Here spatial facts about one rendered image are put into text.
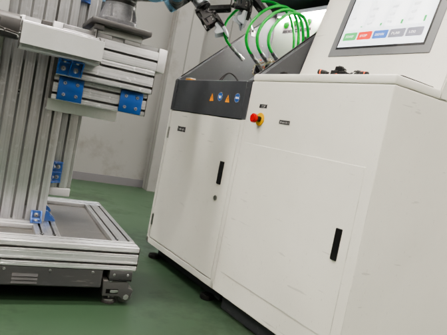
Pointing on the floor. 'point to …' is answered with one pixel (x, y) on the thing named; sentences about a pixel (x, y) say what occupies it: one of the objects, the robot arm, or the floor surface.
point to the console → (341, 200)
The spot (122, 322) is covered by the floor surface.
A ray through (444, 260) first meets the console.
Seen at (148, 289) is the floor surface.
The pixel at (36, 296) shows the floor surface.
